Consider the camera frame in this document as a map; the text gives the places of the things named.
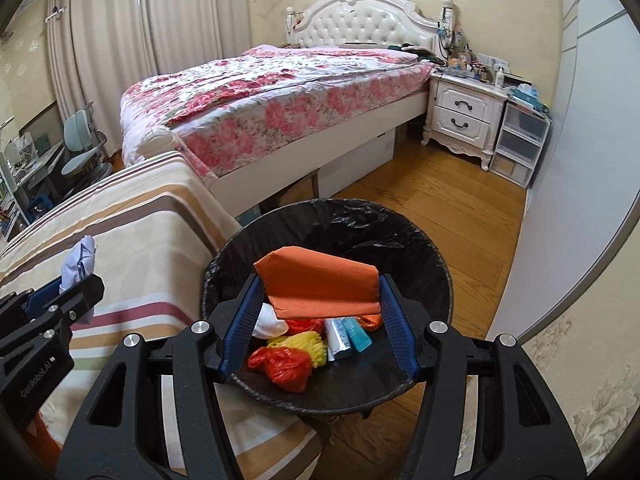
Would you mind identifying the black-lined trash bin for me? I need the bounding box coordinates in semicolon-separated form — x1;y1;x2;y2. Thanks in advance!
200;199;455;416

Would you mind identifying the clear plastic drawer unit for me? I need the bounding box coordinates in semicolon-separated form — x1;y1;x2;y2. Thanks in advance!
490;97;551;190

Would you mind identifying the orange plastic bag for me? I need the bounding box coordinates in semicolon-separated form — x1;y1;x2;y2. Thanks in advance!
253;246;383;331

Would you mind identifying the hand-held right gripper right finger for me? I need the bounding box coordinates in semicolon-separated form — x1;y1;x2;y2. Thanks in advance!
377;274;586;480

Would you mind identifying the grey study desk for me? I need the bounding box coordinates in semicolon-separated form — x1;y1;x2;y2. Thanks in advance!
0;135;66;211

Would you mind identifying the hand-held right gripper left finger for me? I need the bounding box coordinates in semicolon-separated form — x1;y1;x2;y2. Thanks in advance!
62;275;266;480

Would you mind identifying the red plastic bag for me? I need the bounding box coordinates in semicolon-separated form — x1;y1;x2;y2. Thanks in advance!
247;346;313;393

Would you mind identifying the grey pouch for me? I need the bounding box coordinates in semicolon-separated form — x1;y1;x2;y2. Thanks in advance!
322;317;353;362

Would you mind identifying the blue plastic crate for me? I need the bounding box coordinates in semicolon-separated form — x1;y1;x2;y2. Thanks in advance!
27;197;53;223

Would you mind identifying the floral quilt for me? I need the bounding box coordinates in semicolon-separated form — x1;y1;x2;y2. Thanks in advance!
120;44;433;178

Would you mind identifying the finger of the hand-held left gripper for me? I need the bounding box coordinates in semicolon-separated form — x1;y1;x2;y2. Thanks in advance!
0;280;63;326
0;274;106;361

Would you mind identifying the dark framed board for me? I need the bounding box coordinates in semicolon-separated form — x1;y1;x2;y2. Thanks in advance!
20;100;58;136

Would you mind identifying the lilac glove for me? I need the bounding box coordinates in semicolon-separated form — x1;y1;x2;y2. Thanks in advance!
59;235;98;326

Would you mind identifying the red foam net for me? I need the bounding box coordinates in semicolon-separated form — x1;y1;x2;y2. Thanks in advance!
286;317;325;336

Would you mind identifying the teal box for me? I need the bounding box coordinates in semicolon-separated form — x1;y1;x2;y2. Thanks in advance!
509;85;551;116

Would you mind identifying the beige curtain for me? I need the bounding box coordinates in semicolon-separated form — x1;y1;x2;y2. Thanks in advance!
47;0;156;151
142;0;251;76

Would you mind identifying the cluster of small bottles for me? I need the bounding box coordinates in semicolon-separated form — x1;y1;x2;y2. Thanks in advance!
440;45;511;83

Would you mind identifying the grey-blue desk chair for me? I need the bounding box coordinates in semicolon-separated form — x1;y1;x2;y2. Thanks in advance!
60;101;113;181

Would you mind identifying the white nightstand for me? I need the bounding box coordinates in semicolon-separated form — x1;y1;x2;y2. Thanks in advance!
421;71;508;173

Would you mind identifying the white storage box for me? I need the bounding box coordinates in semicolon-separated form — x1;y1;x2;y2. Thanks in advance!
317;130;396;196

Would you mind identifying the yellow foam net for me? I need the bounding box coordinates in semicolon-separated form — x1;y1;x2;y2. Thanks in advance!
266;331;328;368

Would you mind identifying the white wardrobe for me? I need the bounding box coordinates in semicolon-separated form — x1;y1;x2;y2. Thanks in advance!
487;0;640;341

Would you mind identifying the white paper ball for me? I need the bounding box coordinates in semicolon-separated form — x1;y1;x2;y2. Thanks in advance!
250;305;290;338

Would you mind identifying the white bed with tufted headboard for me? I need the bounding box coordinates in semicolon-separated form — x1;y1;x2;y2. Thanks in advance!
120;0;453;211

